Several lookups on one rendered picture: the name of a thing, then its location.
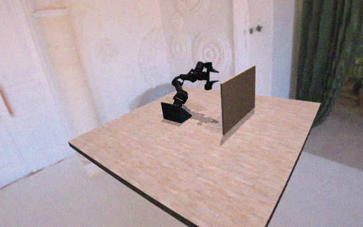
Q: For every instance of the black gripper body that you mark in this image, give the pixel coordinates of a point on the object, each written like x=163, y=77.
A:
x=207, y=75

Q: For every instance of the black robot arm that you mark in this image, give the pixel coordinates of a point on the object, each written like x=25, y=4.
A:
x=197, y=74

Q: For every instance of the tan wooden board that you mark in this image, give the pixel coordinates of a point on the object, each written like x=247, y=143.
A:
x=237, y=97

